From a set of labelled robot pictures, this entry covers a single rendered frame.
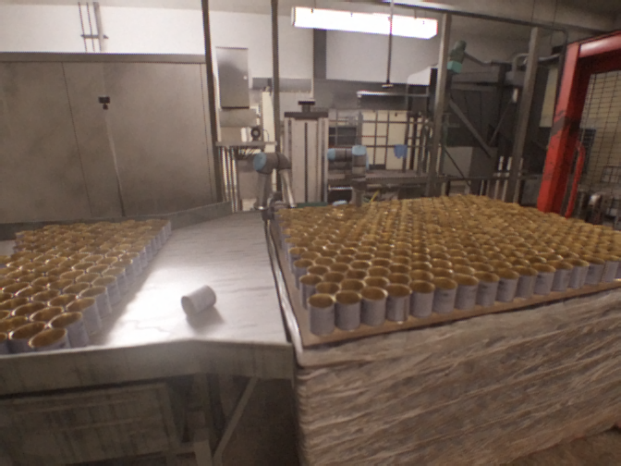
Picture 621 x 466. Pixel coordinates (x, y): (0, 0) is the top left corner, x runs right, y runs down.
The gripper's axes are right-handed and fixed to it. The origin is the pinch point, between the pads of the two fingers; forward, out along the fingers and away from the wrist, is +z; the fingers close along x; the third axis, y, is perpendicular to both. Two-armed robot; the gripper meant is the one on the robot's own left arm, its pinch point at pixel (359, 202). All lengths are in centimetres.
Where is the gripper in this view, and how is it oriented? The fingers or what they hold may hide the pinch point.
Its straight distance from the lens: 169.7
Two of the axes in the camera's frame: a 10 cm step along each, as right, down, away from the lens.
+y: 9.8, -0.9, 1.8
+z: 0.3, 9.5, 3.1
